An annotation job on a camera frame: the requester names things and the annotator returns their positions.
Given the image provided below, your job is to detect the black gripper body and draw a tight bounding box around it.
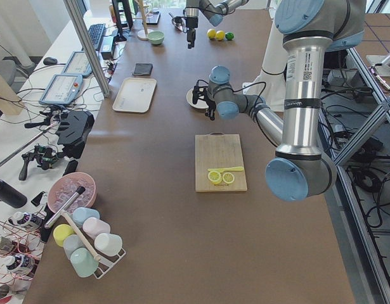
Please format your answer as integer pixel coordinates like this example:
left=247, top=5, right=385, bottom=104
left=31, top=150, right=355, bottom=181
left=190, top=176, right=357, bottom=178
left=192, top=80, right=216, bottom=120
left=184, top=16, right=198, bottom=49

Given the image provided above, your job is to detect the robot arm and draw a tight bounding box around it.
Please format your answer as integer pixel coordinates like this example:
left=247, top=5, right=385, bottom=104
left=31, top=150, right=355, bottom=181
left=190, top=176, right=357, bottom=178
left=183, top=0, right=249, bottom=49
left=192, top=1, right=366, bottom=201

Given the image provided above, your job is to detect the cream rectangular tray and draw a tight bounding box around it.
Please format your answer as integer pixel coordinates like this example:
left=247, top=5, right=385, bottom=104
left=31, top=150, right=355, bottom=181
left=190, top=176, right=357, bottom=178
left=112, top=77, right=157, bottom=113

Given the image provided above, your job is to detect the metal scoop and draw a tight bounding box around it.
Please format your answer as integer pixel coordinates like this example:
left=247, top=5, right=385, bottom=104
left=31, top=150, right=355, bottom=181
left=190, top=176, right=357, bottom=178
left=169, top=12, right=186, bottom=33

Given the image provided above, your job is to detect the cream round plate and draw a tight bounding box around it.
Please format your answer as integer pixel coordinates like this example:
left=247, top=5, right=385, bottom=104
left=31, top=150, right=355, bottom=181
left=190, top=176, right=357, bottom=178
left=186, top=88, right=210, bottom=110

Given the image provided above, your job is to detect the yellow lemon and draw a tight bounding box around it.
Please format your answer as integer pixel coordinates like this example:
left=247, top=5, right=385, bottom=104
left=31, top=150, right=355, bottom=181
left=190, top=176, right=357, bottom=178
left=207, top=28, right=216, bottom=40
left=214, top=30, right=225, bottom=41

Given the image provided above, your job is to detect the light green bowl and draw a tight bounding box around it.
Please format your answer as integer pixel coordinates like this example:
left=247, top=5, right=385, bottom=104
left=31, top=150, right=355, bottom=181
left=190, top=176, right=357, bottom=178
left=147, top=30, right=165, bottom=46

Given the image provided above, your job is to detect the green lime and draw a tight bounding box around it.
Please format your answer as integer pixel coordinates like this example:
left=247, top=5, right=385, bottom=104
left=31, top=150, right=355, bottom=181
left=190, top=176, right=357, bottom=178
left=225, top=32, right=235, bottom=41

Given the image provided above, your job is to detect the wooden cup stand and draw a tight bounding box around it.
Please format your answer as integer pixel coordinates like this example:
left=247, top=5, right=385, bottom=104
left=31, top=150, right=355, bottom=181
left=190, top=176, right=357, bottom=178
left=134, top=0, right=153, bottom=41

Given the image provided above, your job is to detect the wooden cutting board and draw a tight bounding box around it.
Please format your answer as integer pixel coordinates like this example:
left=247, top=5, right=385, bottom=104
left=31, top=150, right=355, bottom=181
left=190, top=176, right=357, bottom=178
left=195, top=133, right=247, bottom=193

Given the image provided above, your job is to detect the grey folded cloth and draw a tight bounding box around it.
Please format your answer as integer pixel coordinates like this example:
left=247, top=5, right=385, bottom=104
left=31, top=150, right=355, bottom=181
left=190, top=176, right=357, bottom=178
left=133, top=63, right=153, bottom=76

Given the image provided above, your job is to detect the black monitor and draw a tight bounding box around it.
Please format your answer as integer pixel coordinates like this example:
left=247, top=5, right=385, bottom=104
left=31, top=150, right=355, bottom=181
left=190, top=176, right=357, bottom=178
left=112, top=0, right=133, bottom=42

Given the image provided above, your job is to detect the lemon half slice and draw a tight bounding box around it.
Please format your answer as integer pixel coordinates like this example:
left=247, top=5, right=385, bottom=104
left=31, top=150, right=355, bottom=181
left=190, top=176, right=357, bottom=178
left=221, top=172, right=235, bottom=184
left=207, top=170, right=222, bottom=184

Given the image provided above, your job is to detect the yellow plastic knife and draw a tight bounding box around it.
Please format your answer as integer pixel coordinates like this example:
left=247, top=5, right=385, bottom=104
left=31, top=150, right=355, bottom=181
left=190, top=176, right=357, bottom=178
left=207, top=166, right=244, bottom=173

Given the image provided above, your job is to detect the black keyboard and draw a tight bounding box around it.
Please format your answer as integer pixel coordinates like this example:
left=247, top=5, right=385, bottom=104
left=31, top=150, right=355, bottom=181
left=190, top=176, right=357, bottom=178
left=88, top=23, right=106, bottom=51

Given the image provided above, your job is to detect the teach pendant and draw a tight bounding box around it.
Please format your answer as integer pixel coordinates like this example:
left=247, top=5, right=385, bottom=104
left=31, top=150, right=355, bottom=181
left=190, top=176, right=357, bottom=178
left=39, top=73, right=83, bottom=106
left=62, top=51, right=93, bottom=78

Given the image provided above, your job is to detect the pink bowl with ice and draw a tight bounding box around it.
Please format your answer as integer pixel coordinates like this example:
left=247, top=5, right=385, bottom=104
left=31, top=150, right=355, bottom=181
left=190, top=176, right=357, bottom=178
left=48, top=172, right=97, bottom=213

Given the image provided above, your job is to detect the pastel cup rack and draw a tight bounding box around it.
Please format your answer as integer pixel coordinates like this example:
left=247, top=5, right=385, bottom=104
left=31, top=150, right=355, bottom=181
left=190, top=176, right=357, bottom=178
left=44, top=186, right=127, bottom=279

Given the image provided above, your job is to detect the black thermos bottle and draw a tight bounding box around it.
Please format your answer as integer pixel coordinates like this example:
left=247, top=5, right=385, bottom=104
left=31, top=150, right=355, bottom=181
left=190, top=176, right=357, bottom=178
left=0, top=179, right=27, bottom=208

